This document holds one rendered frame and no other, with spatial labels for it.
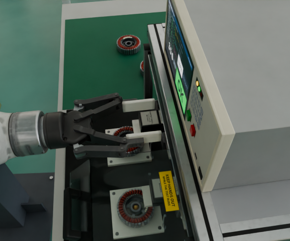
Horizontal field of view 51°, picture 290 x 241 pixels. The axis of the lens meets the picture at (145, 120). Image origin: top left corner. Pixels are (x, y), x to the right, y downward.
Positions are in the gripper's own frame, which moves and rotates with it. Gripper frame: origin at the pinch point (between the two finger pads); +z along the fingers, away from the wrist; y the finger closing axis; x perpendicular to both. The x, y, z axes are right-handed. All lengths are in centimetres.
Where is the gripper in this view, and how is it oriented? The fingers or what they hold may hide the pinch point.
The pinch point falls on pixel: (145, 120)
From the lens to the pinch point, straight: 63.7
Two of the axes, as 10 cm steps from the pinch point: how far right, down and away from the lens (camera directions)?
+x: 0.0, -6.0, -8.0
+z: 9.9, -1.1, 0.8
